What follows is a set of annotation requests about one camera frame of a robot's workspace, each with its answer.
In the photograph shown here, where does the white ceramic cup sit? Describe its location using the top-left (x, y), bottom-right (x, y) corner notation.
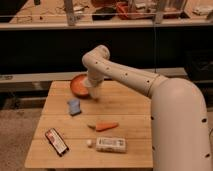
top-left (88, 86), bottom-right (101, 100)

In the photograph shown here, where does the orange ceramic bowl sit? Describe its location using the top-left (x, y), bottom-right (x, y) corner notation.
top-left (70, 74), bottom-right (89, 98)

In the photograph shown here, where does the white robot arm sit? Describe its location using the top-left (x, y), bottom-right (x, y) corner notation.
top-left (82, 45), bottom-right (213, 171)

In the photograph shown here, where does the blue sponge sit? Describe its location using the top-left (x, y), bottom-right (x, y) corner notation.
top-left (67, 99), bottom-right (81, 116)

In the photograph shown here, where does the orange toy carrot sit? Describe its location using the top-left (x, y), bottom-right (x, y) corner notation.
top-left (89, 122), bottom-right (119, 132)

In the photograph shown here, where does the wooden slatted table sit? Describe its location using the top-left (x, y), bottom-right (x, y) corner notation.
top-left (25, 81), bottom-right (153, 169)

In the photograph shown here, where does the white tube with label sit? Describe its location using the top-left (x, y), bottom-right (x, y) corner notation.
top-left (86, 137), bottom-right (127, 153)

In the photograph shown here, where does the black tray on bench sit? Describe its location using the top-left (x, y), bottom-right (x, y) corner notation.
top-left (92, 7), bottom-right (116, 21)

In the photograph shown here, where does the black red candy bar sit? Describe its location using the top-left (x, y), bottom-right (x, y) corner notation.
top-left (45, 128), bottom-right (69, 157)

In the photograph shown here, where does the red container on bench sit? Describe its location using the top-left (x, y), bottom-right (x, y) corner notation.
top-left (116, 2), bottom-right (139, 20)

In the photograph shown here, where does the white box on bench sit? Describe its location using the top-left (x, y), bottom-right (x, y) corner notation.
top-left (193, 5), bottom-right (213, 15)

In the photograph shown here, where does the metal frame post left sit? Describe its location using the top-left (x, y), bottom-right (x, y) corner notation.
top-left (64, 0), bottom-right (75, 26)

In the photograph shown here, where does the metal frame post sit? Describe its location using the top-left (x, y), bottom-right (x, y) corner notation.
top-left (64, 0), bottom-right (75, 26)
top-left (154, 0), bottom-right (167, 24)

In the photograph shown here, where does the metal frame post right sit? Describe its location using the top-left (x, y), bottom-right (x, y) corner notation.
top-left (154, 0), bottom-right (167, 24)

